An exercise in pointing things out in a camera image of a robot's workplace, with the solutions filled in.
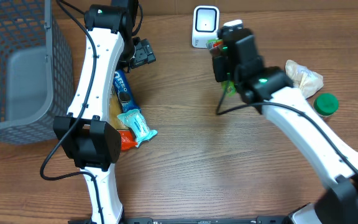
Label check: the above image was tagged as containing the green snack packet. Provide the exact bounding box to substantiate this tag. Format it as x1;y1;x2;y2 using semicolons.
206;39;236;97

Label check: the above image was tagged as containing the blue Oreo cookie pack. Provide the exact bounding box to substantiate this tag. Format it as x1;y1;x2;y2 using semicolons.
113;70;141;113

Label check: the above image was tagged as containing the teal snack packet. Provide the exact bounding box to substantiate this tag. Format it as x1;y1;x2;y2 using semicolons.
117;109;158;147

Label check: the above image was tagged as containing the red snack packet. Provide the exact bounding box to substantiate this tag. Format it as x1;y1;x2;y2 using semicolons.
107;90;139;152

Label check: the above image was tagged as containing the beige paper bag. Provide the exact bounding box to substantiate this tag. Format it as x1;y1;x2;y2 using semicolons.
285;60;324;98

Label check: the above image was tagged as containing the green lid jar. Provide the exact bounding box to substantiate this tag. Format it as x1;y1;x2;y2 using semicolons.
313;93;339;117

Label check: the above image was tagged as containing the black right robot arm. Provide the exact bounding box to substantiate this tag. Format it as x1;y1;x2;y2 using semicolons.
213;24;358;223

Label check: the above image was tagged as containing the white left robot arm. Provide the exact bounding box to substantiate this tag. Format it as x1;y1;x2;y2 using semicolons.
53;1;156;223

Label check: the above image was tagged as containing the white barcode scanner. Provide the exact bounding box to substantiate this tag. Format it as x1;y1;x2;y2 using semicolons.
191;5;220;49

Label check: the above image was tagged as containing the dark grey plastic basket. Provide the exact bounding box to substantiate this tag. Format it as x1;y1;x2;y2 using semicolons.
0;0;74;145

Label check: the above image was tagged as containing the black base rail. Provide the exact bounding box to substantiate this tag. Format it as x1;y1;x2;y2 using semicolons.
68;216;291;224

